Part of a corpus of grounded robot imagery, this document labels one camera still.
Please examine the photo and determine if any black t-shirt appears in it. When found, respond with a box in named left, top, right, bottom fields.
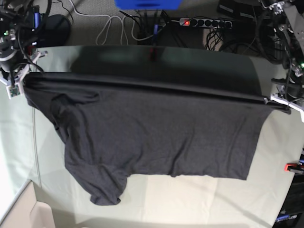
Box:
left=24, top=73, right=291, bottom=206

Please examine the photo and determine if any black power strip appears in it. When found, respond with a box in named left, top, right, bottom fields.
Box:
left=179, top=18, right=233, bottom=30

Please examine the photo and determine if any black round bag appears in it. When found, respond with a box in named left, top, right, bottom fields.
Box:
left=43, top=14, right=71, bottom=47

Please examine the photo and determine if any red black clamp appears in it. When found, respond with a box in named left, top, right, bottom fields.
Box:
left=149, top=47, right=157, bottom=61
left=285, top=163, right=304, bottom=175

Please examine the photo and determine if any blue box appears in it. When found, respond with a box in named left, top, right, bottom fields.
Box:
left=115, top=0, right=181, bottom=10

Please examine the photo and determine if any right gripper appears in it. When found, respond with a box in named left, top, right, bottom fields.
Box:
left=0, top=50, right=48, bottom=86

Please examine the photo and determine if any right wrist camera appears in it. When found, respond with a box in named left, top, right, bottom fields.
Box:
left=6, top=84, right=24, bottom=99

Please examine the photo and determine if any white cable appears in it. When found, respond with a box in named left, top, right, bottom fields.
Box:
left=68, top=0, right=152, bottom=46

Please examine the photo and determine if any cardboard box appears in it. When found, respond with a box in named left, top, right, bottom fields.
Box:
left=0, top=180, right=56, bottom=228

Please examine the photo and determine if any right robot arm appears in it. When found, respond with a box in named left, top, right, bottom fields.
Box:
left=0, top=0, right=52, bottom=86

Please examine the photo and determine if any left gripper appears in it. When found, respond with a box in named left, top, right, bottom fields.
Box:
left=264, top=77, right=304, bottom=112

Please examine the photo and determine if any right red black clamp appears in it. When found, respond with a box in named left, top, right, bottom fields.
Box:
left=285, top=163, right=304, bottom=175

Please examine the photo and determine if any middle red black clamp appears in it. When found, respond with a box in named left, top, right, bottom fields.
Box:
left=149, top=47, right=157, bottom=61

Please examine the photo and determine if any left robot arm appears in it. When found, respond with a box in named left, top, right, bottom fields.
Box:
left=255, top=0, right=304, bottom=112

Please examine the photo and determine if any black equipment box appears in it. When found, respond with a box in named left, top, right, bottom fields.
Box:
left=273, top=174, right=304, bottom=228

